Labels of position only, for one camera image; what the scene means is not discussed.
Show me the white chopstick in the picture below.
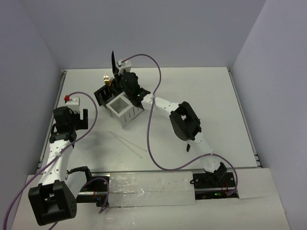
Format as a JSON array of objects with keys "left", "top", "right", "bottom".
[
  {"left": 110, "top": 131, "right": 148, "bottom": 151},
  {"left": 110, "top": 131, "right": 142, "bottom": 158}
]

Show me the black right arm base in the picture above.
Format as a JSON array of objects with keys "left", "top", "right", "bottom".
[{"left": 190, "top": 162, "right": 238, "bottom": 200}]

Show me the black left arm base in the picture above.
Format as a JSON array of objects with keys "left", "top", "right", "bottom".
[{"left": 65, "top": 166, "right": 109, "bottom": 210}]

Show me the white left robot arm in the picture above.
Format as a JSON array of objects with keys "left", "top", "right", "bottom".
[{"left": 28, "top": 106, "right": 94, "bottom": 226}]

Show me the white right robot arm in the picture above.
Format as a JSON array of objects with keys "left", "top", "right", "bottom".
[{"left": 113, "top": 69, "right": 227, "bottom": 187}]

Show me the black utensil caddy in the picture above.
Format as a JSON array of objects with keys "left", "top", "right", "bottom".
[{"left": 94, "top": 82, "right": 123, "bottom": 108}]

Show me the white utensil caddy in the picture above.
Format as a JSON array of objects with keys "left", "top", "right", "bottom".
[{"left": 106, "top": 92, "right": 143, "bottom": 128}]

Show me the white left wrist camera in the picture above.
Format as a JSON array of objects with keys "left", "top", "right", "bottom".
[{"left": 64, "top": 95, "right": 80, "bottom": 114}]

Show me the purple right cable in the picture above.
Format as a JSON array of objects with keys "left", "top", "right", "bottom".
[{"left": 122, "top": 54, "right": 239, "bottom": 195}]

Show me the purple cable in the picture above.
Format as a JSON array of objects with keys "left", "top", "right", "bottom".
[
  {"left": 122, "top": 54, "right": 239, "bottom": 195},
  {"left": 0, "top": 92, "right": 110, "bottom": 230}
]

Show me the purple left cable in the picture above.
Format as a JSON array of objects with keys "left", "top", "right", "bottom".
[{"left": 0, "top": 92, "right": 110, "bottom": 230}]

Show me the aluminium table rail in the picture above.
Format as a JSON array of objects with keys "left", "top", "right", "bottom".
[{"left": 35, "top": 69, "right": 67, "bottom": 173}]

